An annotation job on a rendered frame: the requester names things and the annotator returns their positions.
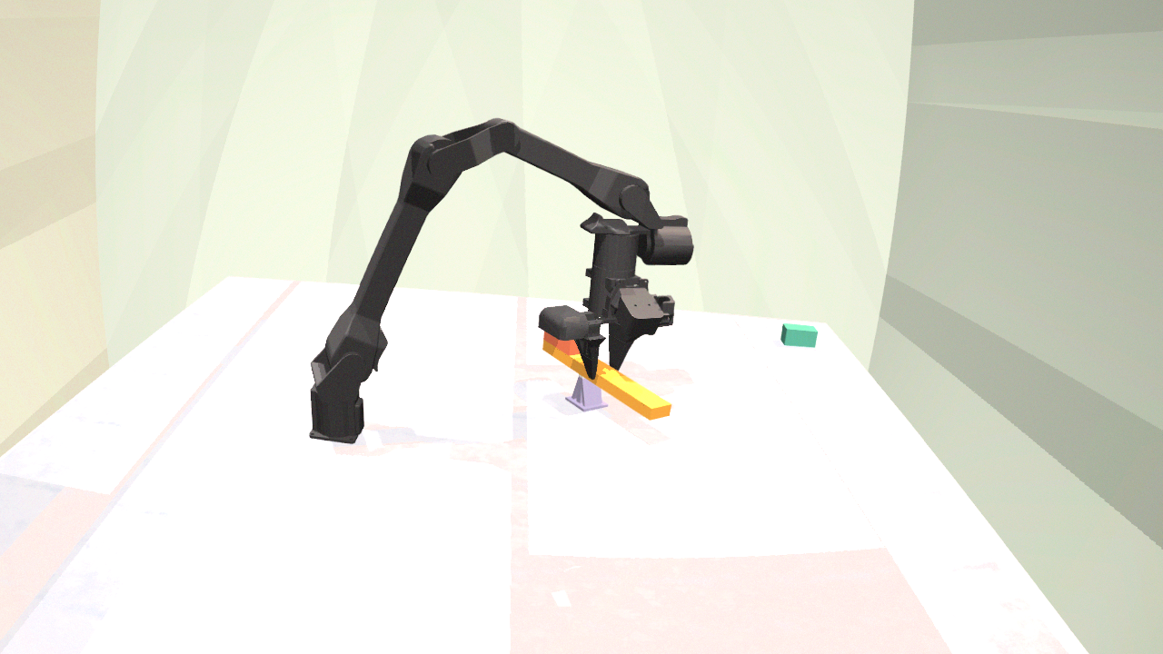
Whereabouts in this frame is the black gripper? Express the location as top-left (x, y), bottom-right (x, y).
top-left (538, 264), bottom-right (643, 381)

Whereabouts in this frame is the orange bar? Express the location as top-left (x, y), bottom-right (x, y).
top-left (542, 332), bottom-right (671, 420)

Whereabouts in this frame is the teal rectangular block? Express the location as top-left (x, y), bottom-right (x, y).
top-left (780, 324), bottom-right (818, 348)

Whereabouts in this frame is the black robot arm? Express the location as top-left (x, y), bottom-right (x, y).
top-left (309, 118), bottom-right (694, 445)

